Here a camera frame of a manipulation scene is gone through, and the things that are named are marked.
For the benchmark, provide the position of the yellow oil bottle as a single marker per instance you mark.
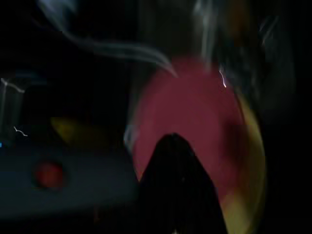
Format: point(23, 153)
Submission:
point(65, 128)

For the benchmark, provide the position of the pink plate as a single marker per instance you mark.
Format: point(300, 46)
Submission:
point(190, 104)

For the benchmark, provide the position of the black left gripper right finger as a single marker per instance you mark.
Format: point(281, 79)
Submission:
point(192, 195)

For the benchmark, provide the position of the pale yellow plate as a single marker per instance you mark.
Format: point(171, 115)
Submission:
point(253, 146)

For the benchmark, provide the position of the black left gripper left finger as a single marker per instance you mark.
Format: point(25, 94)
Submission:
point(161, 190)

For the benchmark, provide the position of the grey thermos jug red sticker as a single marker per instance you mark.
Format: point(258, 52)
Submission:
point(92, 180)

